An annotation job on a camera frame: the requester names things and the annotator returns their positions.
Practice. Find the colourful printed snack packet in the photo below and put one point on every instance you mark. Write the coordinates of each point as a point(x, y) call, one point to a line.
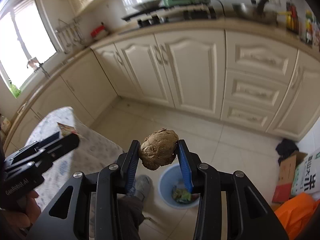
point(66, 128)

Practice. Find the green dish soap bottle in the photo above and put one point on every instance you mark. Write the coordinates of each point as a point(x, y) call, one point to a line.
point(15, 90)

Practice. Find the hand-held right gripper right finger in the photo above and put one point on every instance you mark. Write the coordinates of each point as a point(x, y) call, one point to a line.
point(185, 170)

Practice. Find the steel utensil rack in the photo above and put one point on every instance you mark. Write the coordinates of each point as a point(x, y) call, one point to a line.
point(67, 33)

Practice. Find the sauce bottles on counter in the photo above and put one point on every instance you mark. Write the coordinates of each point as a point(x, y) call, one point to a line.
point(292, 17)

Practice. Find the steel pot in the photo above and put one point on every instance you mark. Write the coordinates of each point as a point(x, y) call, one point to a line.
point(252, 12)

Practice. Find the grey shoe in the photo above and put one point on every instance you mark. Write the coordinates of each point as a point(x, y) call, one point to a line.
point(142, 186)

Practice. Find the white green sack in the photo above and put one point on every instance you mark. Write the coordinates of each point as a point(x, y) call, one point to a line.
point(307, 177)

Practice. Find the black glass gas stove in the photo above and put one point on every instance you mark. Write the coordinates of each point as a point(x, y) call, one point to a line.
point(190, 15)

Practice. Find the cardboard box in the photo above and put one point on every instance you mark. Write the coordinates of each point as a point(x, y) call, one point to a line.
point(287, 172)

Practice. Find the green cap bottle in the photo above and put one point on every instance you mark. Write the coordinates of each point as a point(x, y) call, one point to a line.
point(309, 28)

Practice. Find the dark trouser leg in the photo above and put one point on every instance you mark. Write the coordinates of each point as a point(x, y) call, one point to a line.
point(130, 217)

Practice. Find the person's left hand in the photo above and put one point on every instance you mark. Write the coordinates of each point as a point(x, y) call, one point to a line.
point(27, 212)

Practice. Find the black cloth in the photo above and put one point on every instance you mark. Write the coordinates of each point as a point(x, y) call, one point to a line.
point(287, 150)

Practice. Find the round table with patterned cloth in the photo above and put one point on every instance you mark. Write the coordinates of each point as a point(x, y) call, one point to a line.
point(82, 155)

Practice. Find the orange plastic bag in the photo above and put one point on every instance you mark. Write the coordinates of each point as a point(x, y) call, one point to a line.
point(297, 215)

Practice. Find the brown lump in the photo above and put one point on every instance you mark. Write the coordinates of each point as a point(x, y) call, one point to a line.
point(160, 150)

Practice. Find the yellow-green wrapper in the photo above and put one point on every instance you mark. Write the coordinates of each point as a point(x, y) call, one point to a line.
point(181, 195)

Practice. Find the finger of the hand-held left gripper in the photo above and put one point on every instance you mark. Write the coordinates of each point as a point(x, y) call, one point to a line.
point(62, 147)
point(47, 140)

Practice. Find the white framed window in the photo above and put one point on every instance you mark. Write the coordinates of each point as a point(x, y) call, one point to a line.
point(25, 37)

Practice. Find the red container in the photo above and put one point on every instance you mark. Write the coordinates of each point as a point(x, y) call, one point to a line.
point(99, 30)

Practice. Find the blue plastic bin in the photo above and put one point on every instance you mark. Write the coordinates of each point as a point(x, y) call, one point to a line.
point(166, 187)

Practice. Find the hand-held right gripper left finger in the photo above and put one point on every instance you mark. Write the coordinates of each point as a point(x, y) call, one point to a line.
point(130, 170)

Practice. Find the steel faucet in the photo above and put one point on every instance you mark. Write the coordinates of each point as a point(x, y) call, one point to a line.
point(40, 67)

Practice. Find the steel wok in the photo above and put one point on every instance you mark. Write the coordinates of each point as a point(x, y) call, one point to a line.
point(147, 4)

